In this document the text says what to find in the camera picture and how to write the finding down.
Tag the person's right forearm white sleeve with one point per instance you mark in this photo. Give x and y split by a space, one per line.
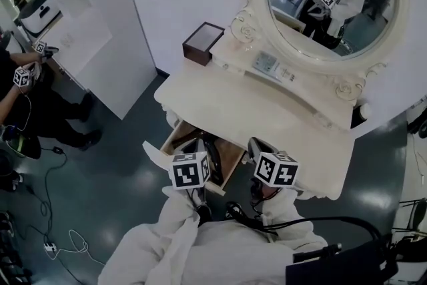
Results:
287 210

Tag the dark brown open box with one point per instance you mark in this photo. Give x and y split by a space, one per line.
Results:
200 43

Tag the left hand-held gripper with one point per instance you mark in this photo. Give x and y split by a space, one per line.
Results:
188 173

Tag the black bag with yellow stripe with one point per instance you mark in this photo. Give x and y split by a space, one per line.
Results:
23 145

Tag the white machine with black top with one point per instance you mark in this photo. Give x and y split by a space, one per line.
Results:
38 15

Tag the black power adapter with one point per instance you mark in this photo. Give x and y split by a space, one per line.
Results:
58 150

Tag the oval mirror with white frame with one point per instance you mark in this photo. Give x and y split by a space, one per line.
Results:
333 3

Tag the wooden drawer with white front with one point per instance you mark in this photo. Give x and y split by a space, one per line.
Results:
230 157

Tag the pale printed card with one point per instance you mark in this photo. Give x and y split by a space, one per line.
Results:
268 65

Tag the black metal chair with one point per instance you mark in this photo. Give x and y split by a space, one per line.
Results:
413 217

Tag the person's left forearm white sleeve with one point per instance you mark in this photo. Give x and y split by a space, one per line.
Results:
178 210

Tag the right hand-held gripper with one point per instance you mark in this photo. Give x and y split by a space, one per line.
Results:
275 172

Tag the white tall cabinet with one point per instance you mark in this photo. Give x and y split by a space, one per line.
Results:
100 26

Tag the person's white top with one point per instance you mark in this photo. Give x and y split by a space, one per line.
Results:
207 257

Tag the white ornate dressing table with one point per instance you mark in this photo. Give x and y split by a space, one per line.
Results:
267 117

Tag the white power strip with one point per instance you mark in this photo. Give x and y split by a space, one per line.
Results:
50 247

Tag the person's black shoe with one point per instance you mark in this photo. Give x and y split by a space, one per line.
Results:
204 214

